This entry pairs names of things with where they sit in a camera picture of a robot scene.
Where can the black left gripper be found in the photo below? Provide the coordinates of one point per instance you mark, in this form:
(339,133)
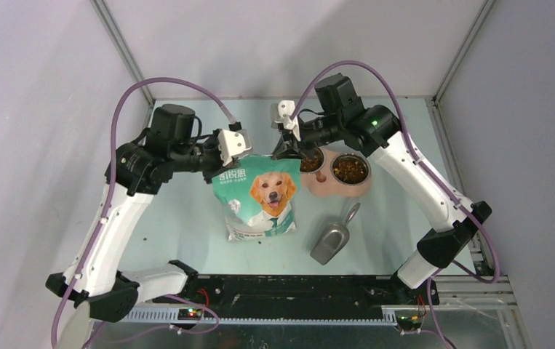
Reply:
(220,162)

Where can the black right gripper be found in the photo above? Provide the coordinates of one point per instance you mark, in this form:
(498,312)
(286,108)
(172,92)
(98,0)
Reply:
(289,147)

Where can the green pet food bag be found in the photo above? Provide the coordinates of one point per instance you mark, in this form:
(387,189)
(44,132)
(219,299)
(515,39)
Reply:
(257,195)

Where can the metal food scoop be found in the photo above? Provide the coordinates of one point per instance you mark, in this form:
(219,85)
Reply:
(333,238)

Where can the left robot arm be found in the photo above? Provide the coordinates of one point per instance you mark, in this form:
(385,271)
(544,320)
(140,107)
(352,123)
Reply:
(134,176)

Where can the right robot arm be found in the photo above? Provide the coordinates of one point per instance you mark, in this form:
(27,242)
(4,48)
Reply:
(379,135)

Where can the kibble in left bowl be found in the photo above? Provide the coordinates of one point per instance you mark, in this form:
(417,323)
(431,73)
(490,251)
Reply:
(311,164)

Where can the kibble in bowl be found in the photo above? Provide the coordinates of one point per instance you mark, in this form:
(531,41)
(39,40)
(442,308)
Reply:
(311,164)
(350,169)

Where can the steel bowl left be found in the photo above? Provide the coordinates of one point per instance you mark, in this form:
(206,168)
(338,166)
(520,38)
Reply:
(315,151)

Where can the steel bowl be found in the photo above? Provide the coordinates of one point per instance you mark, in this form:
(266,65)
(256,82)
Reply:
(315,151)
(335,161)

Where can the pink double bowl stand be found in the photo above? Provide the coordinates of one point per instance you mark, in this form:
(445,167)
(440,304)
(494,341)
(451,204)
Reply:
(343,174)

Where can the steel bowl right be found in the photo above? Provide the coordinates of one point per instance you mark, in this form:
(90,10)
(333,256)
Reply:
(335,161)

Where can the kibble in right bowl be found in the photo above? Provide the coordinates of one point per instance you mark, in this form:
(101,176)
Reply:
(350,169)

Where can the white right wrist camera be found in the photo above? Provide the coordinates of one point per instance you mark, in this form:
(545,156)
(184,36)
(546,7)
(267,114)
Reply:
(282,115)

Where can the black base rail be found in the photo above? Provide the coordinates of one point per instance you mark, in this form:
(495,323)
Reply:
(307,298)

